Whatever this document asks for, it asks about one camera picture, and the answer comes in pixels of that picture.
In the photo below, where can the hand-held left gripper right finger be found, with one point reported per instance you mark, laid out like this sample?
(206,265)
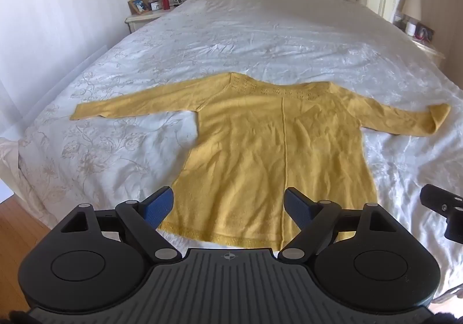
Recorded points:
(298,205)

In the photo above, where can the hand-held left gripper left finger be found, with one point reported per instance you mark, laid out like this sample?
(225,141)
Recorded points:
(160,205)

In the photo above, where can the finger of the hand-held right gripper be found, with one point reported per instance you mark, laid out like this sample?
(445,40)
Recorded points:
(439,199)

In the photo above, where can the yellow knit sweater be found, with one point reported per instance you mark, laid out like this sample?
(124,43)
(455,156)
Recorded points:
(253,146)

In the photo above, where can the cream nightstand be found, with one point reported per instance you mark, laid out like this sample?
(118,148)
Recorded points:
(144,21)
(430,50)

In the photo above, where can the white cup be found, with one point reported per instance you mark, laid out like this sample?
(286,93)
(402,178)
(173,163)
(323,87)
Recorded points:
(410,28)

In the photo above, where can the small alarm clock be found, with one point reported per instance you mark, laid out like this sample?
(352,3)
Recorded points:
(156,5)

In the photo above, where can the red bottle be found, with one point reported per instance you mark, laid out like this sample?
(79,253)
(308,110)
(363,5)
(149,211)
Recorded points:
(165,0)

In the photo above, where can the wooden photo frame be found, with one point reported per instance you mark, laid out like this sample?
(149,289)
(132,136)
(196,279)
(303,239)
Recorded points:
(138,5)

